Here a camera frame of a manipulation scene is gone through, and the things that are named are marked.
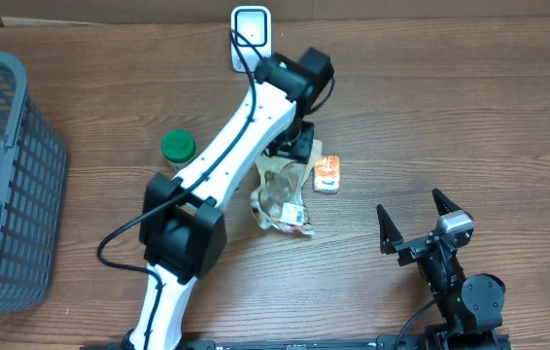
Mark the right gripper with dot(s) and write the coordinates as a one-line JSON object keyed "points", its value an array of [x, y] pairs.
{"points": [[413, 249]]}

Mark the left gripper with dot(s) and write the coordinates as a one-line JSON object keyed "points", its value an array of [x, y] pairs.
{"points": [[302, 153]]}

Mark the orange tissue pack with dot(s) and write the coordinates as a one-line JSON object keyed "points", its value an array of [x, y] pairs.
{"points": [[327, 175]]}

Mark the beige brown snack pouch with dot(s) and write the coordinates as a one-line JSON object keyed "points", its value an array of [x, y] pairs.
{"points": [[277, 202]]}

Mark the green lid white jar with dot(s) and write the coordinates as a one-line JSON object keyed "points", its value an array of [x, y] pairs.
{"points": [[179, 148]]}

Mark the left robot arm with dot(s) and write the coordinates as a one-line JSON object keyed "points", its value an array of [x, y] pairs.
{"points": [[183, 230]]}

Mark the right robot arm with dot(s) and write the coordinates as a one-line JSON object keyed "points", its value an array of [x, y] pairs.
{"points": [[464, 312]]}

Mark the white barcode scanner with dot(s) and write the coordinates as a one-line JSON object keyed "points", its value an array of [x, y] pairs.
{"points": [[251, 27]]}

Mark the grey plastic basket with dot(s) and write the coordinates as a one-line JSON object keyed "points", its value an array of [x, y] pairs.
{"points": [[33, 172]]}

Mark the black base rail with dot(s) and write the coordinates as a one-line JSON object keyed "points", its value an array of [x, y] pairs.
{"points": [[294, 345]]}

